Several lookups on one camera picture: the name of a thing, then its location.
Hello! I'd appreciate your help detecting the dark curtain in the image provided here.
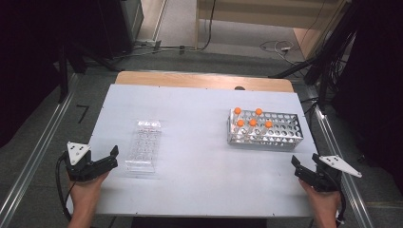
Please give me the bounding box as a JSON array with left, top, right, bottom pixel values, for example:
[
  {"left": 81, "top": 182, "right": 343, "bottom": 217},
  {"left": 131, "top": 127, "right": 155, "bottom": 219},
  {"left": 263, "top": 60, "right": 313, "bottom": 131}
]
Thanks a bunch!
[
  {"left": 331, "top": 0, "right": 403, "bottom": 191},
  {"left": 0, "top": 0, "right": 106, "bottom": 148}
]

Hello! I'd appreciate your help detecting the white coiled cable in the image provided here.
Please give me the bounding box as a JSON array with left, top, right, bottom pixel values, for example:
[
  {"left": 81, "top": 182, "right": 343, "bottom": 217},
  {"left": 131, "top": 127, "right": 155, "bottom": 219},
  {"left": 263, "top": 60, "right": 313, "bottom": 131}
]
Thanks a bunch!
[{"left": 259, "top": 40, "right": 297, "bottom": 65}]

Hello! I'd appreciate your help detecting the black metal stand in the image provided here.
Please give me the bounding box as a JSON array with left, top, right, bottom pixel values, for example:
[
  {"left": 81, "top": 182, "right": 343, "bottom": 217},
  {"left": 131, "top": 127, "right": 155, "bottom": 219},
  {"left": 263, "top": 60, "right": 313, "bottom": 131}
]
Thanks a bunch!
[{"left": 56, "top": 41, "right": 122, "bottom": 104}]

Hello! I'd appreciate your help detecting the clear plastic tube rack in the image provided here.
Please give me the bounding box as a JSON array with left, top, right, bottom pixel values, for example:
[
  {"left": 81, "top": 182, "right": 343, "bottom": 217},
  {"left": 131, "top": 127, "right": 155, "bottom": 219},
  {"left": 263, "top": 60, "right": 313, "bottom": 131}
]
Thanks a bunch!
[{"left": 124, "top": 118, "right": 163, "bottom": 175}]

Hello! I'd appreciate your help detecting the person's left hand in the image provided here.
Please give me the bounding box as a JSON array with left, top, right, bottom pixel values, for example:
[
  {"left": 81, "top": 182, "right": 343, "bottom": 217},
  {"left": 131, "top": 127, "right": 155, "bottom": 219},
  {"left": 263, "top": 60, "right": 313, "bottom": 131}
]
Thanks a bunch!
[{"left": 67, "top": 170, "right": 110, "bottom": 212}]

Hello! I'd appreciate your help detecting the wooden table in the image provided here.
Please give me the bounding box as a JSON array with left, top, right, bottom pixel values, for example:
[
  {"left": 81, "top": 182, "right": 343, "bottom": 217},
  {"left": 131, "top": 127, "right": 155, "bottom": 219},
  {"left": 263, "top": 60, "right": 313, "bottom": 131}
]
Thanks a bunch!
[{"left": 114, "top": 70, "right": 295, "bottom": 93}]

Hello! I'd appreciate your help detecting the black hanging cable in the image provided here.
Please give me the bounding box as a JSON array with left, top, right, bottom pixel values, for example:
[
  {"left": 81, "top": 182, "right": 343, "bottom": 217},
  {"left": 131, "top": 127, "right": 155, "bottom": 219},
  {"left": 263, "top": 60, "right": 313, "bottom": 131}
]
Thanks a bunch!
[{"left": 193, "top": 0, "right": 218, "bottom": 51}]

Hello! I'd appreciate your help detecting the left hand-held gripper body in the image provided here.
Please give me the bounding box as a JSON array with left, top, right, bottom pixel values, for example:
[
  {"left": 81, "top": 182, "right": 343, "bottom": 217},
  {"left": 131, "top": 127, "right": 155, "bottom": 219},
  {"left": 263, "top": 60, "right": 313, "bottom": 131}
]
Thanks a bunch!
[{"left": 65, "top": 142, "right": 100, "bottom": 183}]

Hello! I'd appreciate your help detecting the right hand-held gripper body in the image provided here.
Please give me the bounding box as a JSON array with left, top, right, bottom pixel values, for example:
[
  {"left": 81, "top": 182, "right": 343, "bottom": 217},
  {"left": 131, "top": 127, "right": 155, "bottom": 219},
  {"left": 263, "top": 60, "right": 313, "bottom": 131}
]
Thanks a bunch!
[{"left": 295, "top": 155, "right": 363, "bottom": 193}]

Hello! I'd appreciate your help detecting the white board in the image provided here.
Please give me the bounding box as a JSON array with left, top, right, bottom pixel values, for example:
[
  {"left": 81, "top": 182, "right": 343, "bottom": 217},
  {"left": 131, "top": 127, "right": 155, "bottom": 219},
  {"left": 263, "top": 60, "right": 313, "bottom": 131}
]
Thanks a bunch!
[{"left": 63, "top": 84, "right": 340, "bottom": 219}]

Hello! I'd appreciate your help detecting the right hand-held gripper black cable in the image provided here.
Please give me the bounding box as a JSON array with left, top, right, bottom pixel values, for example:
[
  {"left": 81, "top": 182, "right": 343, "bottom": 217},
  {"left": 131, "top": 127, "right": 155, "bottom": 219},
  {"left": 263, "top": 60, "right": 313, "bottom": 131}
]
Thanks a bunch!
[{"left": 326, "top": 170, "right": 348, "bottom": 227}]

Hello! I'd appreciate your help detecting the left hand-held gripper black cable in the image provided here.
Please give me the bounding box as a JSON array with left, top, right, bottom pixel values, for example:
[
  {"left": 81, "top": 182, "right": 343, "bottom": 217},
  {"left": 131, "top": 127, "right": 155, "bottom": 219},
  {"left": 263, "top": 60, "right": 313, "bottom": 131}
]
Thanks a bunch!
[{"left": 54, "top": 151, "right": 73, "bottom": 222}]

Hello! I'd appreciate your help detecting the hand-held gripper black cable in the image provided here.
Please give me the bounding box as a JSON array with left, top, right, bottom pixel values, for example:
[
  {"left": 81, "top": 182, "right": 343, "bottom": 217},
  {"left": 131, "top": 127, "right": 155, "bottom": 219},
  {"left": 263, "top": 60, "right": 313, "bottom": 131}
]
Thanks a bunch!
[
  {"left": 326, "top": 170, "right": 348, "bottom": 227},
  {"left": 54, "top": 151, "right": 73, "bottom": 222}
]

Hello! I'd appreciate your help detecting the perforated metal tube rack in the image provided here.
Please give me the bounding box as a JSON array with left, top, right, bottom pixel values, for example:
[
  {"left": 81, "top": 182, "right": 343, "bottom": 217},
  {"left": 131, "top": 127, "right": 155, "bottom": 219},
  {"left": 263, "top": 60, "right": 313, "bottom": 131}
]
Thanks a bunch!
[{"left": 226, "top": 108, "right": 304, "bottom": 151}]

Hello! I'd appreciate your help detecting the light wooden furniture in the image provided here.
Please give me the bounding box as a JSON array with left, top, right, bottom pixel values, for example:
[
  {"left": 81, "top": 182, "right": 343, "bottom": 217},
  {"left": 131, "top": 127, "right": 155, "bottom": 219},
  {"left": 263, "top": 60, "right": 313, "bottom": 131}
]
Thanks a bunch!
[{"left": 194, "top": 0, "right": 353, "bottom": 60}]

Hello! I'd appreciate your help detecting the black cable bundle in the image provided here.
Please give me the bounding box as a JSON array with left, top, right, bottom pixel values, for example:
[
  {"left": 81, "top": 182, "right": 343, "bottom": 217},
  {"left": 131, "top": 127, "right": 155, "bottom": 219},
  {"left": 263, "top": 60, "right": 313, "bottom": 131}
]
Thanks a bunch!
[{"left": 326, "top": 31, "right": 355, "bottom": 93}]

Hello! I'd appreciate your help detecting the black cabinet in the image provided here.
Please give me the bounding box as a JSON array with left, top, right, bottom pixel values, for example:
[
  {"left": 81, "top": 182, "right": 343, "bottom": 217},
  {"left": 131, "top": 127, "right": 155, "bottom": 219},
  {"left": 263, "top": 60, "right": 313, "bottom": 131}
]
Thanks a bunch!
[{"left": 94, "top": 0, "right": 144, "bottom": 60}]

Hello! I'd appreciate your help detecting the aluminium floor rail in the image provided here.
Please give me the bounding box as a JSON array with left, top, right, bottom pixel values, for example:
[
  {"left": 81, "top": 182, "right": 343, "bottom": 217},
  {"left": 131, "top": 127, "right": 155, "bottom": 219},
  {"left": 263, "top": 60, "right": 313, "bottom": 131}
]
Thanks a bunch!
[
  {"left": 303, "top": 85, "right": 376, "bottom": 228},
  {"left": 0, "top": 73, "right": 80, "bottom": 227}
]

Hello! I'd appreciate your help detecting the person's right hand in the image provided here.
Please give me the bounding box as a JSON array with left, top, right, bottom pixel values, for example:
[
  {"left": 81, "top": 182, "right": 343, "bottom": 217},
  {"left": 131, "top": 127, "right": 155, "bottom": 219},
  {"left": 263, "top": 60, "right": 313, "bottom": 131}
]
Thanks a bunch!
[{"left": 298, "top": 179, "right": 342, "bottom": 219}]

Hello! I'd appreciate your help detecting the black tripod stand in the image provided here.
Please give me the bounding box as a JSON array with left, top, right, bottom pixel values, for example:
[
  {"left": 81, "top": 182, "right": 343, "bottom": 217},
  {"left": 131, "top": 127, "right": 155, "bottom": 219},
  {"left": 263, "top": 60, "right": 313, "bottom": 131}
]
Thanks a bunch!
[{"left": 269, "top": 0, "right": 362, "bottom": 112}]

